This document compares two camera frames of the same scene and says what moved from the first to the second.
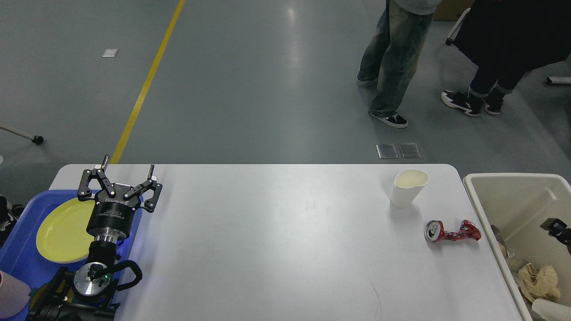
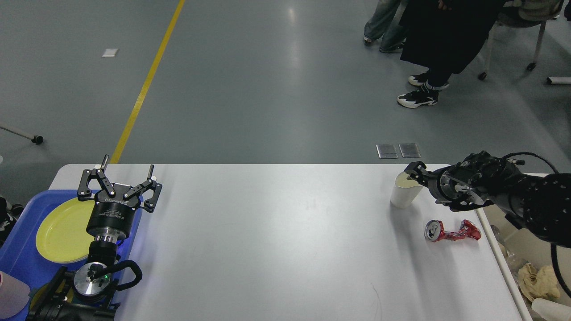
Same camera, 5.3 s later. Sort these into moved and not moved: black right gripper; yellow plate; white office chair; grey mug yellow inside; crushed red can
Moved: black right gripper; white office chair
Not moved: yellow plate; grey mug yellow inside; crushed red can
